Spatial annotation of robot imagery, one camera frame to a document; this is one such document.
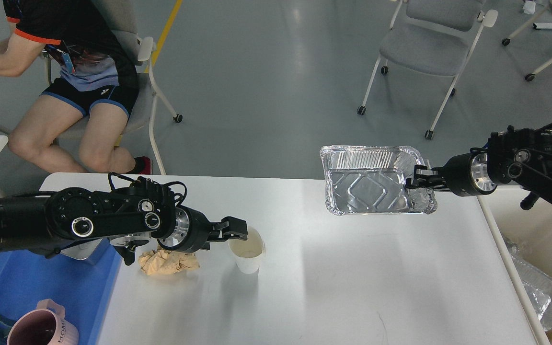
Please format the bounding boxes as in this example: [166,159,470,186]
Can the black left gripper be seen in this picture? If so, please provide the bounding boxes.
[159,206,248,253]

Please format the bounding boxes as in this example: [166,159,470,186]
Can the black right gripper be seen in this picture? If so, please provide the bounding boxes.
[405,153,497,196]

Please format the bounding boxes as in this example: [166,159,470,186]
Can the white paper cup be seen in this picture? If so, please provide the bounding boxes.
[228,226,266,274]

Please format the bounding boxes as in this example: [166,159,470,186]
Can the aluminium foil tray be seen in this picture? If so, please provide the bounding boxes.
[320,146,438,216]

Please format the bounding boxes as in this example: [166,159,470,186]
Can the stainless steel rectangular tray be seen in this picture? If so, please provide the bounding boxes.
[60,239,103,261]

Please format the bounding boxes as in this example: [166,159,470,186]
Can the pink mug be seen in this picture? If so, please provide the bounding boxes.
[7,299,80,345]

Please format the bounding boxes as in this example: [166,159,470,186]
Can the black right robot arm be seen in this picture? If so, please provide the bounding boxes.
[405,123,552,210]

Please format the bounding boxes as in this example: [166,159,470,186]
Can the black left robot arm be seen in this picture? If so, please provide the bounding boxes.
[0,172,248,265]

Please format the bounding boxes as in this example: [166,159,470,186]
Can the crumpled brown paper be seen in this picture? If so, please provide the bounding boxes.
[138,249,200,276]

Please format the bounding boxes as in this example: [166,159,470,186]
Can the white plastic bin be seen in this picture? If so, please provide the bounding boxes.
[478,186,552,343]

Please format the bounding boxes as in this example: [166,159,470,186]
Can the grey chair right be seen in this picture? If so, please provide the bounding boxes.
[356,0,499,140]

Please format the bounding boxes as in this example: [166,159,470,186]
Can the grey chair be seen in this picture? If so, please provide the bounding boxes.
[356,0,499,140]
[41,0,184,176]

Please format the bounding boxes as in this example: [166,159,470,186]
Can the foil trays in bin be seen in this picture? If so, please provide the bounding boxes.
[502,236,552,332]

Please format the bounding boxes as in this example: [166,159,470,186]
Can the person in patterned shirt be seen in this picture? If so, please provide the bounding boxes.
[0,0,152,174]

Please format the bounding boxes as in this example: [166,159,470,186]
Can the blue plastic tray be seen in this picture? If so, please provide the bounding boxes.
[0,244,121,345]

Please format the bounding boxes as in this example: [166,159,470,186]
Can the grey chair left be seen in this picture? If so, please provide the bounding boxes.
[41,0,184,176]

